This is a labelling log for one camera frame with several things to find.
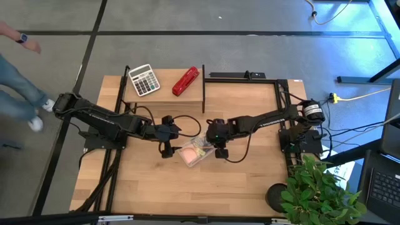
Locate green plant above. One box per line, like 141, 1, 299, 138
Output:
280, 154, 368, 225

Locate white printed paper sheet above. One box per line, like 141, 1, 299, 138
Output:
321, 146, 356, 190

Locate wooden shelf with black frame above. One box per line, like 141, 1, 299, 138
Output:
120, 64, 206, 114

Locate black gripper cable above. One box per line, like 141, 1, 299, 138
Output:
172, 114, 203, 139
224, 131, 253, 164

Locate white desk calculator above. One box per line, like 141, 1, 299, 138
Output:
127, 63, 161, 98

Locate cream floor cable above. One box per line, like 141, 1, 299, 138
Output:
304, 0, 354, 26

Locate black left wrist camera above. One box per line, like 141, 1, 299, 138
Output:
155, 124, 173, 142

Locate red stapler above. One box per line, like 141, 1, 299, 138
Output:
171, 66, 201, 97

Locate dark laptop screen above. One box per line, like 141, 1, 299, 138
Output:
380, 77, 400, 161

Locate black table frame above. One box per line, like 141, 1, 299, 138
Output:
0, 71, 326, 225

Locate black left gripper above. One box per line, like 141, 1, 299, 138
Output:
155, 115, 183, 159

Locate person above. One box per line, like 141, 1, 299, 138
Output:
0, 21, 56, 133

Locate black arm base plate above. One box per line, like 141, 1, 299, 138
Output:
278, 127, 324, 154
78, 129, 128, 151

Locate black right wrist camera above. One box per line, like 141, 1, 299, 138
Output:
208, 124, 228, 145

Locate person's hand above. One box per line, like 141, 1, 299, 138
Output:
21, 39, 43, 55

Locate black keyboard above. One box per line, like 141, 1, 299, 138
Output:
368, 170, 400, 217

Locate clear plastic box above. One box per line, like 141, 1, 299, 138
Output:
176, 131, 217, 168

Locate pale pink sticky note pad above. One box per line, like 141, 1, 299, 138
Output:
181, 147, 199, 164

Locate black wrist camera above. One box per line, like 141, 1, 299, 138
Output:
155, 124, 173, 142
208, 124, 228, 145

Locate yellow extension cord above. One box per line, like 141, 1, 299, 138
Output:
329, 87, 393, 104

